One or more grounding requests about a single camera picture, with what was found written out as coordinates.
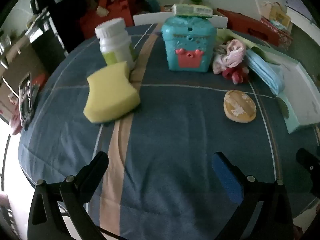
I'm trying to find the white bottle green label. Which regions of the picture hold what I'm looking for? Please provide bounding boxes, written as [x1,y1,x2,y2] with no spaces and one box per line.
[94,17,135,70]

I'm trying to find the white desk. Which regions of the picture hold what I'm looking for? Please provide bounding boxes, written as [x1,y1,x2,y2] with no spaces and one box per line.
[286,6,320,43]

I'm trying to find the black handheld device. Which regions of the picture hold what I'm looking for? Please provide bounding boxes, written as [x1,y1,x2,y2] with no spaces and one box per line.
[19,73,34,128]

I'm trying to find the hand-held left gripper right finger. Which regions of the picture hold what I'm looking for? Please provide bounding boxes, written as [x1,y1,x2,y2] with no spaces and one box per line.
[212,151,294,240]

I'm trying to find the stack of blue masks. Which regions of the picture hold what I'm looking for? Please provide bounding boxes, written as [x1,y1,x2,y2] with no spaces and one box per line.
[246,49,285,95]

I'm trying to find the green white packet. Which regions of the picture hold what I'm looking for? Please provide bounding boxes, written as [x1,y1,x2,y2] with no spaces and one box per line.
[172,3,213,18]

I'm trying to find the red tote bag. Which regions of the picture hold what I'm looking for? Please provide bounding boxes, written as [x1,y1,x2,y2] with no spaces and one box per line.
[79,0,139,39]

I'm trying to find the yellow sponge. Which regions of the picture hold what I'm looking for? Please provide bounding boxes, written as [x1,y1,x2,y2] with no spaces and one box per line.
[83,62,141,124]

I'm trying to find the tan gift bag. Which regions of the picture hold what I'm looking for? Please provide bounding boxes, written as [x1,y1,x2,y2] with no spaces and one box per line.
[261,2,292,28]

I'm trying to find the mint green tray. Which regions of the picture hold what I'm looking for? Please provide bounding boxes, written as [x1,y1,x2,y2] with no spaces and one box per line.
[250,45,320,134]

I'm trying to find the brown wooden cabinet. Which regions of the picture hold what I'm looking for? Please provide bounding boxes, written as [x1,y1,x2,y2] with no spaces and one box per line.
[0,36,49,98]

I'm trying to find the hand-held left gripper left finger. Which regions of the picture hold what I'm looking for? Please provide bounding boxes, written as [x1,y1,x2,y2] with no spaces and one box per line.
[27,151,110,240]

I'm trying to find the pink white ruffled cloth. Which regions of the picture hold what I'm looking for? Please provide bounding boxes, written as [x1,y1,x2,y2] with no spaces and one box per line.
[212,39,247,75]

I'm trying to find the red cardboard box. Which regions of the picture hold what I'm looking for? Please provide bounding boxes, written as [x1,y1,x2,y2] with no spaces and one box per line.
[217,8,279,46]

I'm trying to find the black appliance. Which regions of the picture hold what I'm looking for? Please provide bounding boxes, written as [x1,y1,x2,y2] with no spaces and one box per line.
[30,0,85,55]

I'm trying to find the blue plaid blanket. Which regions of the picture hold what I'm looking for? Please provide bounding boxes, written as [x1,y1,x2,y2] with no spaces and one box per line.
[17,24,320,240]

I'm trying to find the teal toy box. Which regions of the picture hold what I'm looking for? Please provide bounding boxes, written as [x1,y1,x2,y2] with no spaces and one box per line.
[161,15,217,73]

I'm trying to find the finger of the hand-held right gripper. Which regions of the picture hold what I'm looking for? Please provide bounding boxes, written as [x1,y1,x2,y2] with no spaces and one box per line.
[296,148,320,195]

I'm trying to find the red flower cloth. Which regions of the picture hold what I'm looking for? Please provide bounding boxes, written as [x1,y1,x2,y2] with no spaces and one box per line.
[222,66,250,84]

